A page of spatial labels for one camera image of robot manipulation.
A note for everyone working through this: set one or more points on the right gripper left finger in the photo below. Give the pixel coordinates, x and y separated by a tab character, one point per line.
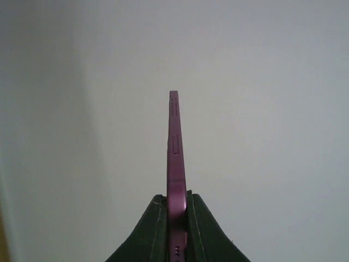
148	241

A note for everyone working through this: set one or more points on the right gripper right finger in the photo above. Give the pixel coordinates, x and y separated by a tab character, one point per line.
206	240

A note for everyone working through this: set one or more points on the smartphone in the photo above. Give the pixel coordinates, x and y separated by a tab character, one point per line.
176	184

